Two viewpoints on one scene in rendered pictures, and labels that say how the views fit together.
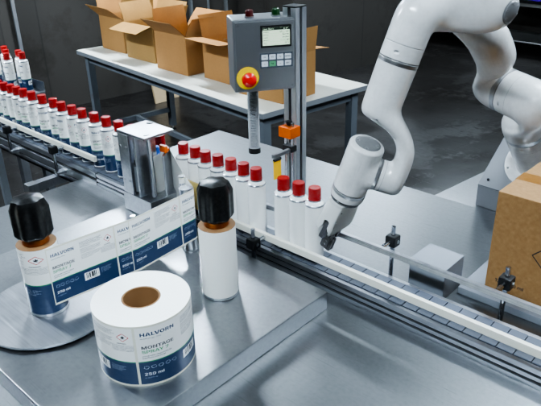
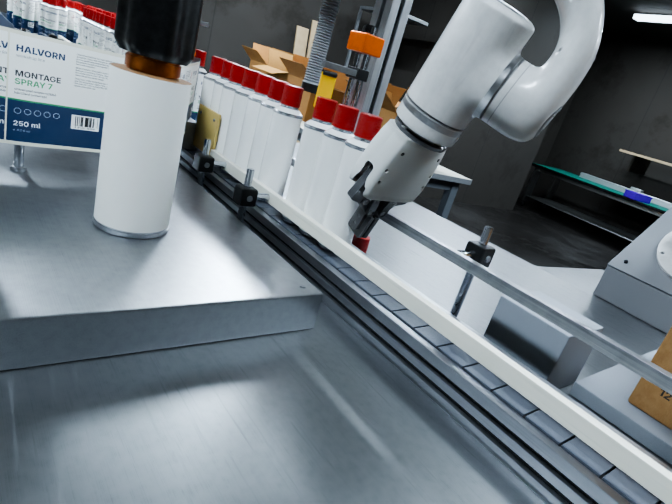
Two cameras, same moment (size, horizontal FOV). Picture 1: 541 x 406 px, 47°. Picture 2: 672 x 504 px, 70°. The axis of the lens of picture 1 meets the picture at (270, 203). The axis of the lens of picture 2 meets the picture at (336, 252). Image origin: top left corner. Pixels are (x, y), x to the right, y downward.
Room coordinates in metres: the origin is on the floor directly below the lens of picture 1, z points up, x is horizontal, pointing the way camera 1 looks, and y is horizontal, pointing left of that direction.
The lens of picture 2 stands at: (0.74, -0.17, 1.13)
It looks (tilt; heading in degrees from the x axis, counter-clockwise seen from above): 20 degrees down; 4
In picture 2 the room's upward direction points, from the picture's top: 17 degrees clockwise
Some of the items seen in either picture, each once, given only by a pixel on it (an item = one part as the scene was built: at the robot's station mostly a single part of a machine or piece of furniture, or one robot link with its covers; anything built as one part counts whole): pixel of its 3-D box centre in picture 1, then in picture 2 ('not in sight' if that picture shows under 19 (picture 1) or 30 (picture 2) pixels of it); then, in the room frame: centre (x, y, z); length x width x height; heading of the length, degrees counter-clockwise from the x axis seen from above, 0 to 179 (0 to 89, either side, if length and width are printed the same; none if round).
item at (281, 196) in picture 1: (283, 211); (311, 162); (1.51, -0.04, 0.98); 0.05 x 0.05 x 0.20
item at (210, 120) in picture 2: (192, 195); (205, 130); (1.72, 0.24, 0.94); 0.10 x 0.01 x 0.09; 47
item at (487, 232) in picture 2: (387, 258); (458, 282); (1.37, -0.30, 0.91); 0.07 x 0.03 x 0.17; 137
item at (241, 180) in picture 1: (245, 196); (268, 137); (1.62, 0.07, 0.98); 0.05 x 0.05 x 0.20
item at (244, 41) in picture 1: (262, 51); not in sight; (1.67, 0.01, 1.38); 0.17 x 0.10 x 0.19; 102
